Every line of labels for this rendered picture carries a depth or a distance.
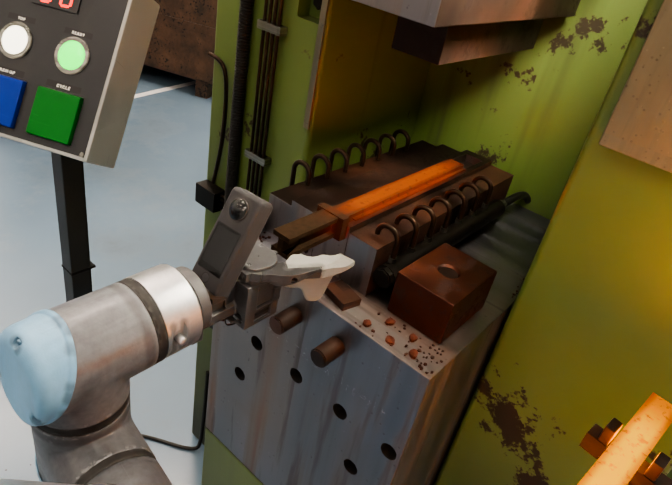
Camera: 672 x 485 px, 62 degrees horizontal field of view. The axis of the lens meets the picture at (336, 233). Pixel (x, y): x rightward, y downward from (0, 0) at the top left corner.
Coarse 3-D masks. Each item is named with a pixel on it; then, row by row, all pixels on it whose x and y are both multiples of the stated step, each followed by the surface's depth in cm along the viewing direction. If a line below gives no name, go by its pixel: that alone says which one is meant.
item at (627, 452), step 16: (656, 400) 57; (640, 416) 54; (656, 416) 55; (624, 432) 52; (640, 432) 52; (656, 432) 53; (608, 448) 50; (624, 448) 50; (640, 448) 51; (608, 464) 48; (624, 464) 49; (640, 464) 49; (592, 480) 47; (608, 480) 47; (624, 480) 47
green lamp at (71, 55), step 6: (66, 42) 85; (72, 42) 84; (60, 48) 85; (66, 48) 84; (72, 48) 84; (78, 48) 84; (60, 54) 85; (66, 54) 84; (72, 54) 84; (78, 54) 84; (84, 54) 84; (60, 60) 85; (66, 60) 84; (72, 60) 84; (78, 60) 84; (66, 66) 84; (72, 66) 84; (78, 66) 84
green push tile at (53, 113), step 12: (36, 96) 85; (48, 96) 84; (60, 96) 84; (72, 96) 84; (36, 108) 85; (48, 108) 84; (60, 108) 84; (72, 108) 84; (36, 120) 85; (48, 120) 84; (60, 120) 84; (72, 120) 84; (36, 132) 85; (48, 132) 84; (60, 132) 84; (72, 132) 84
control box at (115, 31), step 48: (0, 0) 87; (48, 0) 85; (96, 0) 84; (144, 0) 86; (0, 48) 86; (48, 48) 85; (96, 48) 84; (144, 48) 90; (96, 96) 84; (48, 144) 85; (96, 144) 85
